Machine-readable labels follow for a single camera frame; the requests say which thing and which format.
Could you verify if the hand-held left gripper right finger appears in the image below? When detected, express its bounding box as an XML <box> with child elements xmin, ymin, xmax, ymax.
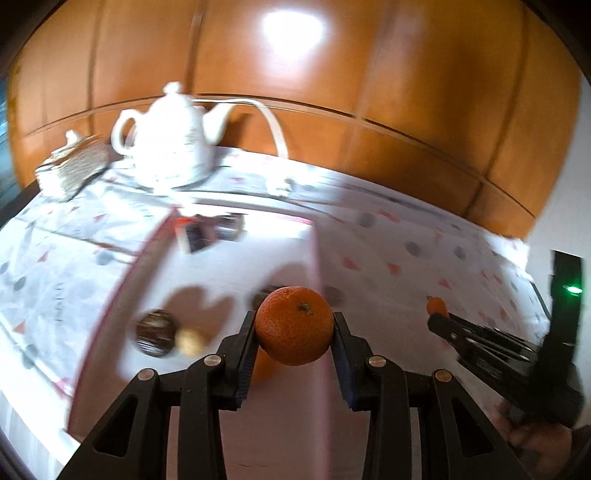
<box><xmin>332</xmin><ymin>312</ymin><xmax>533</xmax><ymax>480</ymax></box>

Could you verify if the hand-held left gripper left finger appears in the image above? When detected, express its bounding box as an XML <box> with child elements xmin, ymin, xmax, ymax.
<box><xmin>55</xmin><ymin>311</ymin><xmax>257</xmax><ymax>480</ymax></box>

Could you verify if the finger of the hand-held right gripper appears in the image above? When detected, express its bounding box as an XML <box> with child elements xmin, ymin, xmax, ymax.
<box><xmin>455</xmin><ymin>339</ymin><xmax>513</xmax><ymax>372</ymax></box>
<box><xmin>427</xmin><ymin>313</ymin><xmax>539</xmax><ymax>354</ymax></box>

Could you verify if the pink and white box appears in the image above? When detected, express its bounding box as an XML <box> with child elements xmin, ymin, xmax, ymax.
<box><xmin>67</xmin><ymin>203</ymin><xmax>334</xmax><ymax>480</ymax></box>

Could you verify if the person's right hand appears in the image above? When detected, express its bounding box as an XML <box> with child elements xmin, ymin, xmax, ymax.
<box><xmin>496</xmin><ymin>399</ymin><xmax>580</xmax><ymax>467</ymax></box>

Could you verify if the white patterned tablecloth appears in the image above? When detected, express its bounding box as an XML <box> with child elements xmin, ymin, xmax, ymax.
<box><xmin>0</xmin><ymin>147</ymin><xmax>555</xmax><ymax>480</ymax></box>

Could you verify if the small dark printed box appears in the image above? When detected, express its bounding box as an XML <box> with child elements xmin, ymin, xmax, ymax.
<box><xmin>175</xmin><ymin>217</ymin><xmax>214</xmax><ymax>254</ymax></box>
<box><xmin>216</xmin><ymin>213</ymin><xmax>245</xmax><ymax>241</ymax></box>

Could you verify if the white ceramic electric kettle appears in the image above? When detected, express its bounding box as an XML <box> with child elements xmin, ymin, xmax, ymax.
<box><xmin>111</xmin><ymin>81</ymin><xmax>242</xmax><ymax>189</ymax></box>

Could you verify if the wooden wardrobe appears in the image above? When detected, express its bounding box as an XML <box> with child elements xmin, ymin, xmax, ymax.
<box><xmin>7</xmin><ymin>0</ymin><xmax>583</xmax><ymax>238</ymax></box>

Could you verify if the white power cable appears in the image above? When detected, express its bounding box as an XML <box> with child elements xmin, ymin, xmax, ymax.
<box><xmin>191</xmin><ymin>95</ymin><xmax>289</xmax><ymax>160</ymax></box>

